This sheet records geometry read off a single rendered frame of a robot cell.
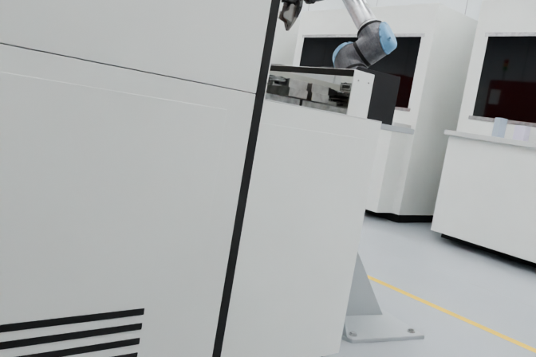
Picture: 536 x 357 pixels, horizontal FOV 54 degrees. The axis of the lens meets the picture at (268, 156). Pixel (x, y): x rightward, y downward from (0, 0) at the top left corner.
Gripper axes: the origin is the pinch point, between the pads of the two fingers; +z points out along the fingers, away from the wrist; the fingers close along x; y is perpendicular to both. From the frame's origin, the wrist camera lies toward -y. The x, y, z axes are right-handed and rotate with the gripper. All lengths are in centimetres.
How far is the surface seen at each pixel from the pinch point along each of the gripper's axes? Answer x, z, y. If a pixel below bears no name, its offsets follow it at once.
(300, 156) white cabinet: 46, 42, 28
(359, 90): 39.9, 20.4, 2.0
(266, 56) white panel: 66, 21, 60
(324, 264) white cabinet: 46, 73, 11
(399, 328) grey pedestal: 30, 109, -59
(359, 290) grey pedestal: 14, 98, -50
